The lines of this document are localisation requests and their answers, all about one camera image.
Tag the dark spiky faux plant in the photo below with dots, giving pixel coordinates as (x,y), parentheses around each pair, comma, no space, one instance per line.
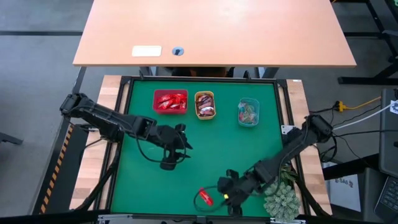
(290,177)

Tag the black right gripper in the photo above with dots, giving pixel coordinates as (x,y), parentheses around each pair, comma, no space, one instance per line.
(239,186)

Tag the teal plastic bin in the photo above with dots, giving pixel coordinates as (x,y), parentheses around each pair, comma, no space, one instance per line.
(248,99)

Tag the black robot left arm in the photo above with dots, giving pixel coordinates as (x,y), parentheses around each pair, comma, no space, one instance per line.
(109,118)

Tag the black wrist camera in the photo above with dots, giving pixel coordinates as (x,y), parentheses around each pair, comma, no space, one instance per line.
(180,127)
(232,174)

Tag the black aluminium table frame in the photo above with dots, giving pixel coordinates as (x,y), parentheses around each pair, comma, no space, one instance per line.
(202,78)

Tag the black desk leg frame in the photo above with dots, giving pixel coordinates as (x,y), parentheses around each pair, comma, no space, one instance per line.
(357,80)

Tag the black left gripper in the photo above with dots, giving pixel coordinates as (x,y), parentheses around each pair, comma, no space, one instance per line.
(169,137)

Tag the brown Snickers bar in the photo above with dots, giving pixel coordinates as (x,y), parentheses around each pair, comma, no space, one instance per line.
(206,105)
(204,99)

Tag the yellow plastic bin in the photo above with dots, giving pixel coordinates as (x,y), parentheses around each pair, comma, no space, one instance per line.
(196,105)

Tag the grey cabinet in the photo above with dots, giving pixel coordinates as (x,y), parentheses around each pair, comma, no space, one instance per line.
(388,140)

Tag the black keyboard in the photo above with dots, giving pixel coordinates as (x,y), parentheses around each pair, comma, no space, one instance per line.
(388,196)

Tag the grey desk leg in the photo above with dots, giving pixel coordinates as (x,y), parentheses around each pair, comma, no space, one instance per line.
(269,72)
(145,71)

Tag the green table mat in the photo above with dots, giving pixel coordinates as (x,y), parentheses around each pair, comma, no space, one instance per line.
(140,193)

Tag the pale bushy faux plant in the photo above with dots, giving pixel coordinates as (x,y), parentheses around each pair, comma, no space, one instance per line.
(281,203)

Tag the orange wooden desk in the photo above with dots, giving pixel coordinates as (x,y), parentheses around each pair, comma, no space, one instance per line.
(217,25)

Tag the black stand foot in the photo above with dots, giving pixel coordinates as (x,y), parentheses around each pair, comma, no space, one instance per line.
(11,138)

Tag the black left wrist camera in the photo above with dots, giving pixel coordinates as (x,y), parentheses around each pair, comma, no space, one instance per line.
(180,127)

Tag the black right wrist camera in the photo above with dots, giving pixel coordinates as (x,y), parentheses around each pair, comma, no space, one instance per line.
(232,174)

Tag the white Snickers bar wrapper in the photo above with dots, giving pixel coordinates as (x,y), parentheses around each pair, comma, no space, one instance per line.
(207,112)

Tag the red KitKat bar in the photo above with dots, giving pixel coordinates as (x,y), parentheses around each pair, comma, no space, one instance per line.
(206,196)
(168,106)
(181,106)
(179,99)
(164,99)

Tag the white rectangular pad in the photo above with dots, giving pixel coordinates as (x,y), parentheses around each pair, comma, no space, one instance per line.
(146,51)

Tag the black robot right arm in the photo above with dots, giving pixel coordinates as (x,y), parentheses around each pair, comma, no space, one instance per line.
(289,149)

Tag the red plastic bin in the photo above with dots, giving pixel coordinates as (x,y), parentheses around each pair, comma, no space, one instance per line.
(170,91)

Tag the hazard-striped black floor plate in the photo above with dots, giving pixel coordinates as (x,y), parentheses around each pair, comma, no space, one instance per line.
(59,174)

